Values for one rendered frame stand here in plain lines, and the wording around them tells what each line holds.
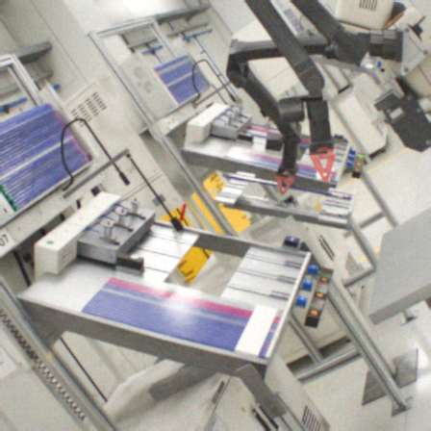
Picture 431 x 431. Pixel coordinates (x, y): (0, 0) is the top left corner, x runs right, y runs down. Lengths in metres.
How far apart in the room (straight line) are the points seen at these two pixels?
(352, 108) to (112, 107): 3.71
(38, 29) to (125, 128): 2.47
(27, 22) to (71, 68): 0.56
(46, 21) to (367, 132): 3.14
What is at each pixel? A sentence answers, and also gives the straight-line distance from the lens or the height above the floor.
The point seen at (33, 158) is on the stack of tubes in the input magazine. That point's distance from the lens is 2.19.
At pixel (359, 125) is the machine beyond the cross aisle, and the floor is 0.35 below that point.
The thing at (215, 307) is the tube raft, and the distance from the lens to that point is 1.94.
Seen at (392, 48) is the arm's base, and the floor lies 1.18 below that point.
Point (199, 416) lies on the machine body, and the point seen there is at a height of 0.62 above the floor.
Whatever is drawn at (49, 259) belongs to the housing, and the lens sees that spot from 2.05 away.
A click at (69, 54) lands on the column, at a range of 5.43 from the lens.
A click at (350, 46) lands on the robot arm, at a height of 1.24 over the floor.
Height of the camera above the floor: 1.33
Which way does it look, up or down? 8 degrees down
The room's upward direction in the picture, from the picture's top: 35 degrees counter-clockwise
